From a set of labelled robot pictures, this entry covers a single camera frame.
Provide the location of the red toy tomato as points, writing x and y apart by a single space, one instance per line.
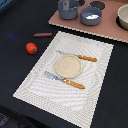
31 48

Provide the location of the beige round plate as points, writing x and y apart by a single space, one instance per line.
68 66

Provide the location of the grey frying pan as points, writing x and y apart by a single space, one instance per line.
89 10

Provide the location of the black stove burner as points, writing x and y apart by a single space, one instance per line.
98 4

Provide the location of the white blue toy fish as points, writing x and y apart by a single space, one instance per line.
93 16

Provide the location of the pink stove board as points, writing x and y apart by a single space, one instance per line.
107 28

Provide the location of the grey cooking pot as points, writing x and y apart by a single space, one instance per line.
68 9

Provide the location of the knife with orange handle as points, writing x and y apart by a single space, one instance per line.
79 56

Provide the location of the fork with orange handle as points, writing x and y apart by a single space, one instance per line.
69 82

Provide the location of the beige bowl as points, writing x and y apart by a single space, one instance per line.
123 16

